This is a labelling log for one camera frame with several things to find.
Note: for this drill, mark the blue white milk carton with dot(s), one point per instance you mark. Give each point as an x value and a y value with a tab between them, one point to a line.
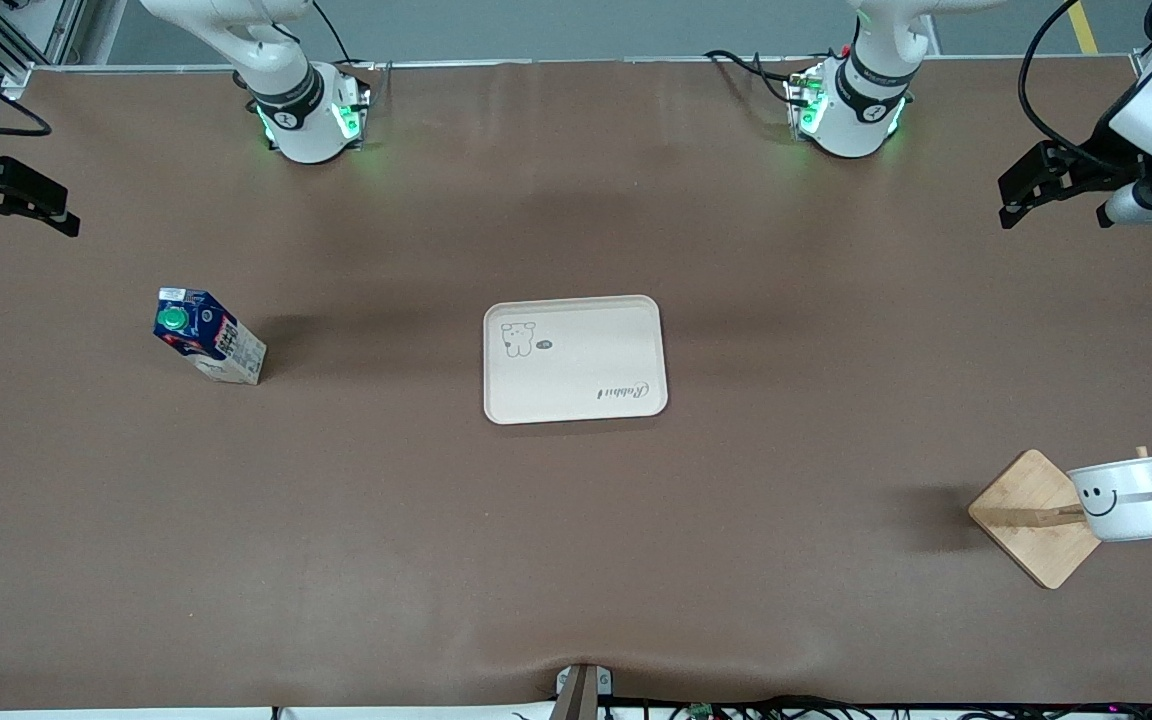
226	350

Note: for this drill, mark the aluminium frame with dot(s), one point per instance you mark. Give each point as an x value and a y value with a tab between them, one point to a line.
21	78

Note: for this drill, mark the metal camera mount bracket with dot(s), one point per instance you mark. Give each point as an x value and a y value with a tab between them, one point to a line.
581	695

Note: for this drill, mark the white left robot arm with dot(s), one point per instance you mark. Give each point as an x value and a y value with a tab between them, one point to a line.
866	120

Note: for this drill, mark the wooden mug tree stand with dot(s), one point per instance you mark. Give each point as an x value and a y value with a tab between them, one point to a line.
1026	510

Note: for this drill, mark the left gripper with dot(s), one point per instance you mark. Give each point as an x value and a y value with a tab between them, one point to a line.
1099	150

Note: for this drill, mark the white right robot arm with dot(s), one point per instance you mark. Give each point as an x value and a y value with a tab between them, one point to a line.
291	125

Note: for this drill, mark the small green circuit board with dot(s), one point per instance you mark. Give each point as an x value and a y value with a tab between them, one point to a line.
702	711

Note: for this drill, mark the white smiley enamel cup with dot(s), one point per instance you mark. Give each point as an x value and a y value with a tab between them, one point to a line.
1126	500

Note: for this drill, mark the beige plastic tray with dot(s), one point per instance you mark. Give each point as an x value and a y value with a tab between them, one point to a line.
576	375

